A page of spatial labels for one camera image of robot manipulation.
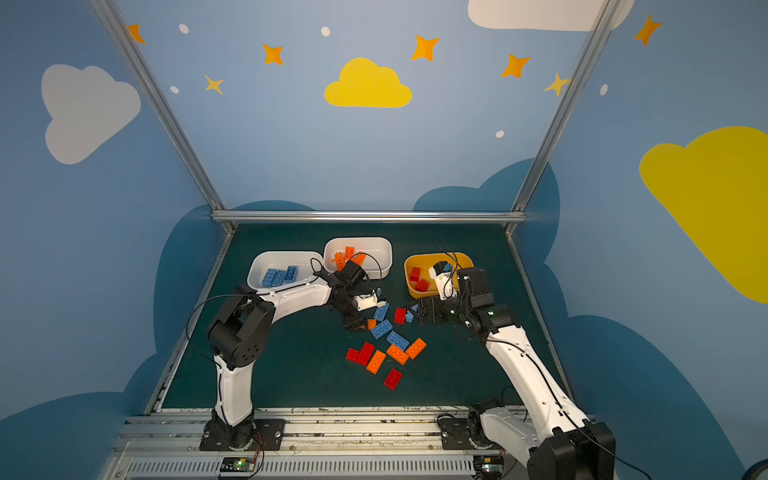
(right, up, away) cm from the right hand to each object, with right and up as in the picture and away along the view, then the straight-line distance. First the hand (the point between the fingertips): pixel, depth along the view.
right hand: (429, 300), depth 80 cm
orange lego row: (-17, -9, +13) cm, 23 cm away
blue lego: (-53, +4, +24) cm, 59 cm away
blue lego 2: (-46, +5, +24) cm, 52 cm away
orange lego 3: (-3, -16, +9) cm, 18 cm away
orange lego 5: (-15, -19, +6) cm, 25 cm away
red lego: (+1, +1, +23) cm, 24 cm away
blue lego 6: (-9, -14, +11) cm, 20 cm away
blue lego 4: (-13, -6, +16) cm, 22 cm away
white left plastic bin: (-29, +6, -15) cm, 34 cm away
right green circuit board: (+13, -40, -8) cm, 43 cm away
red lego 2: (-7, -7, +14) cm, 17 cm away
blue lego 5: (-13, -11, +13) cm, 22 cm away
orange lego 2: (-22, +11, +31) cm, 40 cm away
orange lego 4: (-8, -18, +8) cm, 21 cm away
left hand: (-19, -7, +15) cm, 26 cm away
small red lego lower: (-22, -17, +6) cm, 28 cm away
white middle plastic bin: (-15, +14, +33) cm, 39 cm away
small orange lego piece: (-26, +13, +31) cm, 43 cm away
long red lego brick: (-18, -17, +8) cm, 26 cm away
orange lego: (-29, +11, +29) cm, 42 cm away
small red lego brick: (-1, +5, +24) cm, 25 cm away
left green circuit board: (-48, -38, -9) cm, 62 cm away
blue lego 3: (-50, +4, +24) cm, 56 cm away
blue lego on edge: (-4, -8, +15) cm, 17 cm away
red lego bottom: (-10, -23, +2) cm, 25 cm away
